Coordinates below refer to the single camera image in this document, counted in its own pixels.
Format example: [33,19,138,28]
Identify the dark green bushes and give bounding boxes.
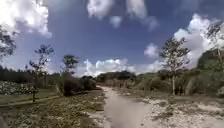
[56,73,98,98]

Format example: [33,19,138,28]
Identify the thin tall tree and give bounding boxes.
[159,37,192,96]
[0,25,18,61]
[61,54,80,96]
[25,44,55,103]
[205,20,224,64]

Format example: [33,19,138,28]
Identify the pale dirt path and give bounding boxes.
[87,85,161,128]

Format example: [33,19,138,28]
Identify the grass and scrub ground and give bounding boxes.
[0,87,107,128]

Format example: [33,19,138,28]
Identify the pale stony scrub ground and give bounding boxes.
[113,87,224,128]

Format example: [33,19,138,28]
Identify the green bushes and trees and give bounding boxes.
[103,49,224,98]

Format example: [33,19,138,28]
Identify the distant dark wood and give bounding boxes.
[0,65,137,85]

